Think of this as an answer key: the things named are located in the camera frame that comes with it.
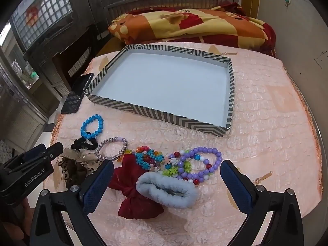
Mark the person's left hand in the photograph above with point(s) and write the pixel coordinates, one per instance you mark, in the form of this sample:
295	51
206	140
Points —
23	217

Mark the gold key ornament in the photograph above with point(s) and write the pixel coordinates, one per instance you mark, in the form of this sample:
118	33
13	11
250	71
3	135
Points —
228	53
261	178

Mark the dark wooden chair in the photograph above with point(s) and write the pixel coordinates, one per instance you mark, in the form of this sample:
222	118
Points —
64	56

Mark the pink quilted table cover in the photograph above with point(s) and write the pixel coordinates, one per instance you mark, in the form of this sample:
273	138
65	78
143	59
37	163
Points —
269	120

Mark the black smartphone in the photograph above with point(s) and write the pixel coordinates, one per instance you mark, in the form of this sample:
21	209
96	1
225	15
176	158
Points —
76	94

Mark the striped cardboard tray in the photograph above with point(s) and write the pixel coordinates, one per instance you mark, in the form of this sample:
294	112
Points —
166	87

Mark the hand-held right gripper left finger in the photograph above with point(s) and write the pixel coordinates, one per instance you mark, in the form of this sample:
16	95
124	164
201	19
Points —
97	184

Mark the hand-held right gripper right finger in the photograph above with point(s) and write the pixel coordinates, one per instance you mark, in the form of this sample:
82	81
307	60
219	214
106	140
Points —
235	187

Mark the red fabric bow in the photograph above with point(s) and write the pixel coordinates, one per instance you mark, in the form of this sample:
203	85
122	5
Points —
128	179

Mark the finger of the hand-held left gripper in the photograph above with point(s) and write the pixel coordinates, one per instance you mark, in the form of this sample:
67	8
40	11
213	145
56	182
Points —
30	155
55	150

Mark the metal bed headboard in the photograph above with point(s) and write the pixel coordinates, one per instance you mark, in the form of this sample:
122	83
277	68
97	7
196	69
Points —
164	2

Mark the glass block window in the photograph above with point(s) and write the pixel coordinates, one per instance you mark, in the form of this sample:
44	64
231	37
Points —
51	2

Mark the black scrunchie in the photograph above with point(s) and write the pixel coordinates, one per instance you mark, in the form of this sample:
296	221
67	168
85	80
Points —
76	143

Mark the wall hook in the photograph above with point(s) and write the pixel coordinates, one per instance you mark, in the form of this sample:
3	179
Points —
287	1

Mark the metal cabinet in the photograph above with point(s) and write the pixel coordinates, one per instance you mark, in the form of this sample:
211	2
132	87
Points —
15	107

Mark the red yellow printed blanket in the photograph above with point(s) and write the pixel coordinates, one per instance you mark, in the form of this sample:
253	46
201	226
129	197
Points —
205	28

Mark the light blue fluffy headband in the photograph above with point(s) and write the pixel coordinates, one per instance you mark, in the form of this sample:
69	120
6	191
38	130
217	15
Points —
153	194

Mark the red window decoration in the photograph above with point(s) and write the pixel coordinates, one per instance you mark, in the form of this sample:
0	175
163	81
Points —
32	15

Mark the leopard print bow scrunchie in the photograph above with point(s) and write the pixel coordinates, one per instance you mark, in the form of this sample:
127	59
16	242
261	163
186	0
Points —
74	169

